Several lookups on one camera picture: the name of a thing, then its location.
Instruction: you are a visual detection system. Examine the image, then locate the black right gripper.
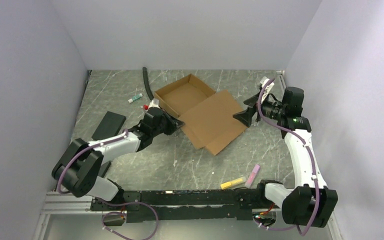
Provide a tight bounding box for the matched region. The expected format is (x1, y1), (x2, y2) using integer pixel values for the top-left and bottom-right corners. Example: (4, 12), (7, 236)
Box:
(233, 91), (286, 128)

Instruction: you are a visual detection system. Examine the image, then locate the brown cardboard box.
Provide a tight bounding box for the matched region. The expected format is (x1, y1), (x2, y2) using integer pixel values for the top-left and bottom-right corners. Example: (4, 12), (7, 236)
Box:
(154, 74), (247, 156)

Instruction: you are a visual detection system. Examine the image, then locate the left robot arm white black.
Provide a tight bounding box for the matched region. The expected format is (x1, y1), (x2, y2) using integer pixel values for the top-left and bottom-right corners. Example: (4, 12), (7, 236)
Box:
(51, 107), (185, 210)

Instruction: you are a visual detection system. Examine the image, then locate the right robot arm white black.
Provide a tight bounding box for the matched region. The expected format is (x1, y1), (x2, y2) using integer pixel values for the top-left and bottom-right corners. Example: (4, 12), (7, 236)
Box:
(233, 86), (338, 231)

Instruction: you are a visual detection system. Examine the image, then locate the black flat rectangular block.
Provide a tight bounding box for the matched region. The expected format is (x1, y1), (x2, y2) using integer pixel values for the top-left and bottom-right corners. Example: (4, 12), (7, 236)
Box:
(91, 111), (127, 141)

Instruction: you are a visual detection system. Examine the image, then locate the yellow highlighter marker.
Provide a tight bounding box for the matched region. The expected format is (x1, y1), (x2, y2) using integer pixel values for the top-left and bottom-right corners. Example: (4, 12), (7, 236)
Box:
(220, 176), (247, 190)

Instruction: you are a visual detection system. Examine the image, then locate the pink highlighter marker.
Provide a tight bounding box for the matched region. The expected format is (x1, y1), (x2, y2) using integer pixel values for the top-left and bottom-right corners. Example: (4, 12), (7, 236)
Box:
(244, 164), (261, 189)

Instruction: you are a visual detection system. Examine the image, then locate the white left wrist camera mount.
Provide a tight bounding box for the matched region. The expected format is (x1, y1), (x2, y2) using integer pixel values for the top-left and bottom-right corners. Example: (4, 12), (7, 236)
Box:
(142, 98), (160, 112)

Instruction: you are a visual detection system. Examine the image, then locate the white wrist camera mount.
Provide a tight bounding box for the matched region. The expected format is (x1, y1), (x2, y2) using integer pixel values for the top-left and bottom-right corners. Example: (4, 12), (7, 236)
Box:
(260, 76), (275, 99)
(142, 98), (160, 112)

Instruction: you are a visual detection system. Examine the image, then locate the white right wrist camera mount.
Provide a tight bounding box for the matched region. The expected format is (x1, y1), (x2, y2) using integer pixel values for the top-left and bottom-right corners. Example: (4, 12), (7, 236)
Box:
(260, 76), (275, 99)

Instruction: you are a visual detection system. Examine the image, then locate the black rubber hose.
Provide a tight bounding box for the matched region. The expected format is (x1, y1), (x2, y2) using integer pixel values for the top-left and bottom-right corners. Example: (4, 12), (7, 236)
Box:
(141, 67), (155, 102)

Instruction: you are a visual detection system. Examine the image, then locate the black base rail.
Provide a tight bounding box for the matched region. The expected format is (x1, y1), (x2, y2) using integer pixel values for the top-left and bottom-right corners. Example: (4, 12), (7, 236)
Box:
(90, 187), (272, 223)

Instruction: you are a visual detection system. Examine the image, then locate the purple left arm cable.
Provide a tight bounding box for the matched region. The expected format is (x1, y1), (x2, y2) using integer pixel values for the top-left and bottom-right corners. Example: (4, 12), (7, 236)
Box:
(56, 129), (160, 240)

